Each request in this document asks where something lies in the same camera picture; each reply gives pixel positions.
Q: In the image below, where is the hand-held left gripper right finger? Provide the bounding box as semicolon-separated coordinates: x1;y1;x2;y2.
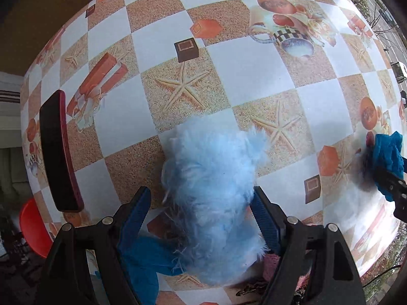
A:
250;186;366;305

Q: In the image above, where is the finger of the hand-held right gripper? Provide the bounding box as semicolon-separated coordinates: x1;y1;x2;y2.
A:
373;165;407;195
393;197;407;220

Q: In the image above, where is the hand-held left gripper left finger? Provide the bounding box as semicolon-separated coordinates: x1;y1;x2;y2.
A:
38;186;159;305

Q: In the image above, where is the blue scrunchie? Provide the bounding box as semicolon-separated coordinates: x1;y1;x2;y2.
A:
119;233;191;305
370;131;406;202

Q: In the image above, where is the pink knitted cloth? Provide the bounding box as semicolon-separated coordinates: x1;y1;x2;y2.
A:
262;253;314;293

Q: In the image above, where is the light blue fluffy cloth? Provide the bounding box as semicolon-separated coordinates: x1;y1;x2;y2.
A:
161;124;271;286

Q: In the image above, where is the leopard print cloth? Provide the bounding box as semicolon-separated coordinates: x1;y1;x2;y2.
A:
235;284;266;297

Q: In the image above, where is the red plastic stool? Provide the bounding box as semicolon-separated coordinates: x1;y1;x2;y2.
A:
18;197;54;259

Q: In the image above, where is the checkered printed tablecloth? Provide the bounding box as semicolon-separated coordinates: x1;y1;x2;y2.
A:
19;0;407;305

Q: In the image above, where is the brown cardboard sheet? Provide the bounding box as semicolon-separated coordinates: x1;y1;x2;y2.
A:
0;0;128;77

